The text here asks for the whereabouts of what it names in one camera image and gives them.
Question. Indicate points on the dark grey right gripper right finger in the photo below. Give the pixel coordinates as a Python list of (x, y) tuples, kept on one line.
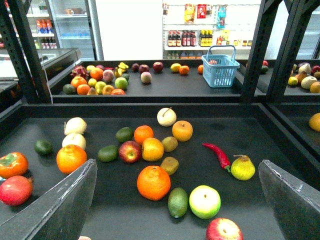
[(295, 204)]

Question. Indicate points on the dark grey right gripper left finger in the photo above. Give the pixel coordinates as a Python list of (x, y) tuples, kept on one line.
[(60, 213)]

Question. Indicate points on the blue basket far shelf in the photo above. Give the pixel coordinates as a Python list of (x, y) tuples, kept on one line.
[(219, 69)]

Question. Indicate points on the far yellow lemon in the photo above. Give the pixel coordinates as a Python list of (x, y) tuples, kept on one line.
[(175, 67)]

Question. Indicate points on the red pomegranate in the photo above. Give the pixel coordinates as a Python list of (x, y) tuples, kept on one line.
[(16, 190)]

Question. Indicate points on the bumpy orange left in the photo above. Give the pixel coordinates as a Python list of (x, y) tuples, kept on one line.
[(70, 158)]

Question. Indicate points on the yellow pear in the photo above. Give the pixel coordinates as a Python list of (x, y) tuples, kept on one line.
[(242, 168)]

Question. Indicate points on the orange persimmon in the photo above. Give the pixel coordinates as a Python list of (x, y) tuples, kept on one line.
[(13, 164)]

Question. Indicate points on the dark avocado left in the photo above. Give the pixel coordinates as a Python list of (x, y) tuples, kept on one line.
[(43, 147)]

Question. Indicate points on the white pear lower left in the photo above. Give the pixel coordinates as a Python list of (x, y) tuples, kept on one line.
[(75, 139)]

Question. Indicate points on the green lime lower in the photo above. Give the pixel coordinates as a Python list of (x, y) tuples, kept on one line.
[(108, 153)]

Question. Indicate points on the green lime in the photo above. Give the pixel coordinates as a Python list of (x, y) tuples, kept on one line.
[(124, 134), (108, 153)]

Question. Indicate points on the red apple front edge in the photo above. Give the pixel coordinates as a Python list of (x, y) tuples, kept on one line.
[(223, 229)]

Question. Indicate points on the red chili pepper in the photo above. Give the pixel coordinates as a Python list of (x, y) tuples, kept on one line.
[(221, 156)]

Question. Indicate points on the orange in right tray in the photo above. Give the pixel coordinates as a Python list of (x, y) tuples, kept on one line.
[(314, 122)]

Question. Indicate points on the white pear upper left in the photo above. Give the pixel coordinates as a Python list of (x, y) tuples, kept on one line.
[(75, 125)]

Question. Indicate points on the green apple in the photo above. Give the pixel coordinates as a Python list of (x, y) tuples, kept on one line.
[(204, 202), (121, 83)]

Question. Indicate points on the red apple centre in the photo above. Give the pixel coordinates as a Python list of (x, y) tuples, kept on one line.
[(130, 152)]

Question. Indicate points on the large orange front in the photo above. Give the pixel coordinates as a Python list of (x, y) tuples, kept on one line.
[(153, 183)]

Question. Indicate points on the green lime upper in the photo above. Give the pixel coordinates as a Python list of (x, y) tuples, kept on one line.
[(124, 134)]

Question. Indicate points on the black near fruit tray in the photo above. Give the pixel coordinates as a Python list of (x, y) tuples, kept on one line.
[(118, 211)]

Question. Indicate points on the yellow orange apple centre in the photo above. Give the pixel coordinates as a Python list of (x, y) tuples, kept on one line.
[(152, 149)]

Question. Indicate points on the small orange centre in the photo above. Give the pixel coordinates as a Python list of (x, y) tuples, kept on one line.
[(143, 132)]

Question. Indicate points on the dark green avocado front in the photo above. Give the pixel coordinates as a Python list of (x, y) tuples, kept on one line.
[(178, 202)]

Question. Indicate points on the kiwi lower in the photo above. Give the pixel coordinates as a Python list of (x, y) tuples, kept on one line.
[(170, 165)]

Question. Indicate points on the kiwi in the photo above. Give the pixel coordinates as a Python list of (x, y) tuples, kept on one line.
[(170, 165), (169, 143)]

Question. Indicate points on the kiwi upper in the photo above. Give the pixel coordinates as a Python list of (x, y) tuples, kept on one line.
[(169, 143)]

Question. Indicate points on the golden apple rear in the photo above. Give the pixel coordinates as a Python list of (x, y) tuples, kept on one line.
[(182, 130)]

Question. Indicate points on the white round pear rear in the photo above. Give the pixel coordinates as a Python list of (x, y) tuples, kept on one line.
[(166, 117)]

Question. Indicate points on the far green apple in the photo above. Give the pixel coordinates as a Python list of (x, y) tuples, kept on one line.
[(121, 83)]

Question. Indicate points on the far dragon fruit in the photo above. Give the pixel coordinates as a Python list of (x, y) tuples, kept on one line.
[(79, 71)]

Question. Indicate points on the far peach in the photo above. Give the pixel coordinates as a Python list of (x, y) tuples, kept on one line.
[(146, 77)]

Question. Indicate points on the far orange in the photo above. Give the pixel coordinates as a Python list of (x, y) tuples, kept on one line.
[(184, 70)]

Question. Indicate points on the far dark red apple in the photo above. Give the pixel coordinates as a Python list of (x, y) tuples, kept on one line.
[(158, 67)]

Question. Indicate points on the black shelf post left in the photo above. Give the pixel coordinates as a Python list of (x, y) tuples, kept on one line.
[(19, 43)]

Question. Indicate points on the black shelf post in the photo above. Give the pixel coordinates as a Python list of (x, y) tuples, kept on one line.
[(19, 43), (263, 29)]

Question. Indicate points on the black shelf post right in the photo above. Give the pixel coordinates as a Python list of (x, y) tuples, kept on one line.
[(263, 29)]

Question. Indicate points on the white wall shelf with bottles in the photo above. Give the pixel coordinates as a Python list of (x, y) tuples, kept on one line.
[(190, 27)]

